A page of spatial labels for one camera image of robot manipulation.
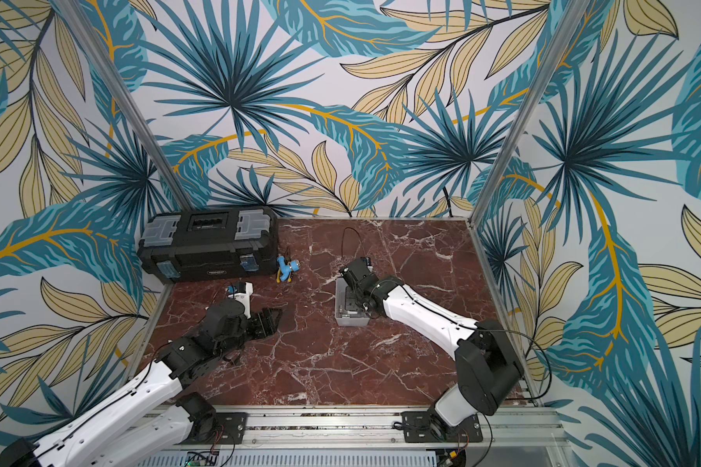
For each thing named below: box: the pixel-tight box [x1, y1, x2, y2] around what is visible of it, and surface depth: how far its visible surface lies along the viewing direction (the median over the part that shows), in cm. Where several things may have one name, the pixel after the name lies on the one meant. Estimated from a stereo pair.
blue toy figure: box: [275, 254, 300, 284], surface depth 103 cm
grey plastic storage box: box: [334, 278, 370, 327], surface depth 94 cm
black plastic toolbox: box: [136, 208, 280, 286], surface depth 93 cm
